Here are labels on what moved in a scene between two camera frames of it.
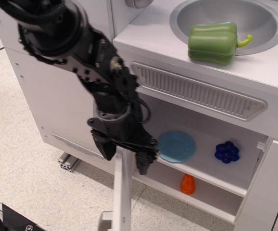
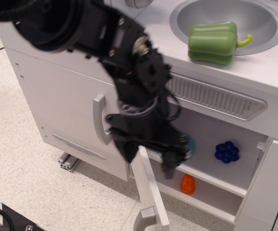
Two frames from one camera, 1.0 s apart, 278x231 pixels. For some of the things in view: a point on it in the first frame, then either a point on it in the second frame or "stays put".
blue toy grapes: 227,152 stays put
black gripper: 128,132 -> 148,121
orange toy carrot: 188,184 stays put
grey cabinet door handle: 105,223 -> 146,217
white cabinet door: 123,190 -> 147,194
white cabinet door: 263,200 stays put
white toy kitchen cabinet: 223,132 stays put
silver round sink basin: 261,19 stays put
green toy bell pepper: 215,43 stays put
